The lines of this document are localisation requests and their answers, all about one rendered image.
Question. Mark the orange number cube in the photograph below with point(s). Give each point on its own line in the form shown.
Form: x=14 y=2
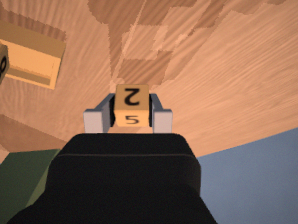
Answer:
x=4 y=61
x=131 y=106

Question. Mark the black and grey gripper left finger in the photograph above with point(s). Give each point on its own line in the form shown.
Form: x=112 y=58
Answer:
x=102 y=117

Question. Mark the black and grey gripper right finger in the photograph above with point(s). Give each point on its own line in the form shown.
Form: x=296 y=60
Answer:
x=160 y=119

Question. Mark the light wooden tray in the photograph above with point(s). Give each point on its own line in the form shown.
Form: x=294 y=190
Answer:
x=26 y=66

